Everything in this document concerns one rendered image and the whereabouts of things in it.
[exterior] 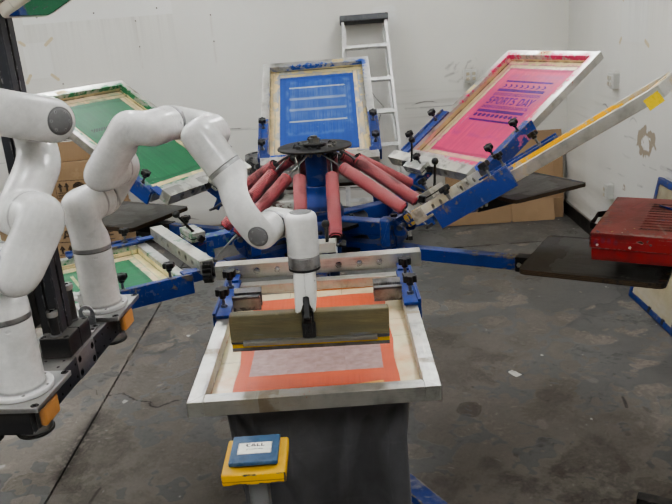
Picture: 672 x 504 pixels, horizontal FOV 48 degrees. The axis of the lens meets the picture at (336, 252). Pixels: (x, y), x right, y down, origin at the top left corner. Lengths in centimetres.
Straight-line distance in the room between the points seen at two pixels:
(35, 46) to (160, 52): 100
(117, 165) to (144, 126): 15
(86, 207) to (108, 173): 11
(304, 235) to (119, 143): 48
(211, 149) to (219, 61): 463
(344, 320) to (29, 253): 73
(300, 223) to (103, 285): 56
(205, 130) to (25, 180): 41
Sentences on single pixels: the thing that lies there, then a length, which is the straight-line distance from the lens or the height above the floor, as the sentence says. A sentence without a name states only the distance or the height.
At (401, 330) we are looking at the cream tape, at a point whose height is 96.
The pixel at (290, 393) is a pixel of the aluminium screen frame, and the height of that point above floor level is 99.
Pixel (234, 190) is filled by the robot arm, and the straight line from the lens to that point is 169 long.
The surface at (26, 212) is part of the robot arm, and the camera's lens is 147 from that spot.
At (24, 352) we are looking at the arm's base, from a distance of 159.
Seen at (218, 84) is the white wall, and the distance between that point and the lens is 634.
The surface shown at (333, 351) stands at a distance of 201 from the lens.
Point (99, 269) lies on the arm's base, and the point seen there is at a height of 125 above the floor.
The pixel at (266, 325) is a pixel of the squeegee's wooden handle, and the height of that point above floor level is 112.
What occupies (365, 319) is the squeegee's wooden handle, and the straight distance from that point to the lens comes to 179.
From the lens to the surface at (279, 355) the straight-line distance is 202.
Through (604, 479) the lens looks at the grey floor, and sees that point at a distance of 322.
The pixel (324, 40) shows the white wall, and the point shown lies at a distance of 625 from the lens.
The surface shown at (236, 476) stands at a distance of 157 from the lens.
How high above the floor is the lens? 182
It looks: 18 degrees down
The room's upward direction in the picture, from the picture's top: 4 degrees counter-clockwise
